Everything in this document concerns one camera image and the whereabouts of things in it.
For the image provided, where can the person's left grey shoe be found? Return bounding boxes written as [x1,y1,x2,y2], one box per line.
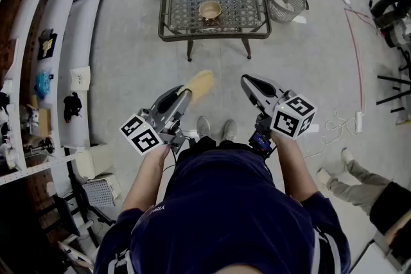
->
[196,116,211,139]

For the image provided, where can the person's black trousers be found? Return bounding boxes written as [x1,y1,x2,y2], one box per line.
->
[176,135,254,164]

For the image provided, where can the person's grey shoe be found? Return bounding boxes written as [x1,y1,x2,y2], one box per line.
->
[196,116,211,139]
[222,119,240,142]

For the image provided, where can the person's left forearm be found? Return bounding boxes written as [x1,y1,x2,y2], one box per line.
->
[121,143,171,213]

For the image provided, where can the cardboard box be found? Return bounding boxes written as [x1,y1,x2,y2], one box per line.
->
[30,96,53,138]

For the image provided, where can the white paper sheet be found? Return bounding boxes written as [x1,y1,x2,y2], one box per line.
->
[69,65,92,92]

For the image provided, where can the white cable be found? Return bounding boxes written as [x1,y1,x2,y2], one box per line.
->
[303,108,357,161]

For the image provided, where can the blue plastic bag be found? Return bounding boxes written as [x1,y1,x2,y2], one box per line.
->
[34,71,54,100]

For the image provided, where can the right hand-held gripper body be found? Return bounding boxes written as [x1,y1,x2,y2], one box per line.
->
[252,89,317,141]

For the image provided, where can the person's right grey shoe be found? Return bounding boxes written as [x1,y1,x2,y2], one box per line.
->
[222,119,240,142]

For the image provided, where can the brown ceramic bowl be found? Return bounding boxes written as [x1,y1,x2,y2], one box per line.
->
[198,0,223,22]

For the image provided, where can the white plastic bin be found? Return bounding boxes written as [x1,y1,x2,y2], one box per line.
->
[74,143,115,180]

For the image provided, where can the black dumbbell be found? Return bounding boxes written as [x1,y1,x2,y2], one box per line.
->
[24,137,55,157]

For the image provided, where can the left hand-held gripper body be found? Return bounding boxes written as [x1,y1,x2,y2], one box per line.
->
[119,108,188,157]

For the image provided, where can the person's right forearm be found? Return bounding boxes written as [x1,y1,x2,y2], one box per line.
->
[271,130,319,203]

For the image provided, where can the black bag with yellow patch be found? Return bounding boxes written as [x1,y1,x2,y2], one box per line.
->
[37,28,58,61]

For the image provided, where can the grey slotted basket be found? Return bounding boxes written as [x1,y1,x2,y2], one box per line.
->
[267,0,310,24]

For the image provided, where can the black tripod stand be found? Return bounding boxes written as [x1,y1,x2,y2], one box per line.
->
[375,73,411,115]

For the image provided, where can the black module with blue screen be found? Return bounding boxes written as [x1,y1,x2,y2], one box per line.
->
[249,130,277,158]

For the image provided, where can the black cable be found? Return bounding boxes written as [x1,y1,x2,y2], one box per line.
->
[161,150,177,173]

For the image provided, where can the red cable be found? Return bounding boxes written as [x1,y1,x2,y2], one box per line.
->
[344,7,367,110]

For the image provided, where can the white perforated basket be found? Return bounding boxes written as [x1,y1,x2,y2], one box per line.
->
[81,173,123,208]

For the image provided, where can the black cloth bundle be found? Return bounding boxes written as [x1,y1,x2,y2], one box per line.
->
[63,92,83,124]

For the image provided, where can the white shelf rack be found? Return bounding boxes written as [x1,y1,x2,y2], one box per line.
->
[0,0,112,187]

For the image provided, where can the person's navy shirt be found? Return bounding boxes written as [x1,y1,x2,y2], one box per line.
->
[92,137,353,274]

